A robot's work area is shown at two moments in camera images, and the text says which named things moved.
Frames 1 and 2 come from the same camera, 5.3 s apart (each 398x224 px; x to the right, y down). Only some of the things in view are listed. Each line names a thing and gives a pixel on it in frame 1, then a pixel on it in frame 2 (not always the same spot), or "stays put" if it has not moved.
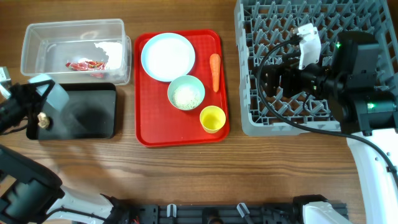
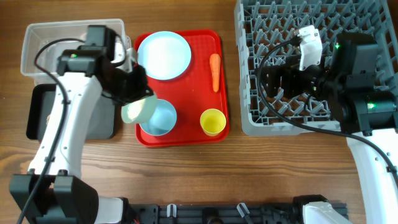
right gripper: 278,81 stays put
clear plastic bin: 95,51 stays put
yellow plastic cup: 212,119 stays put
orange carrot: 215,67 stays put
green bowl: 186,93 → 140,111
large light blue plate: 166,56 stays put
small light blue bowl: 58,98 → 163,120
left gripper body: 18,106 → 129,86
